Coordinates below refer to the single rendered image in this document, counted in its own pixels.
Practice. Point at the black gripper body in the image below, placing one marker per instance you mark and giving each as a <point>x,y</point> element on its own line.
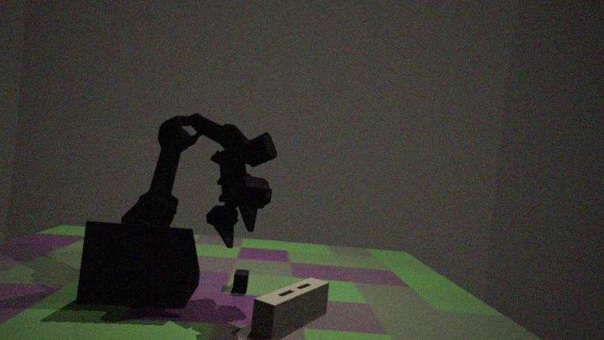
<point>233,181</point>

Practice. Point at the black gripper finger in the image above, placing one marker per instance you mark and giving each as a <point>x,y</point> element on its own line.
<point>225,228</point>
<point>248,202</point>

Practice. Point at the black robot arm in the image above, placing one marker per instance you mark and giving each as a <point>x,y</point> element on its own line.
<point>157,206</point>

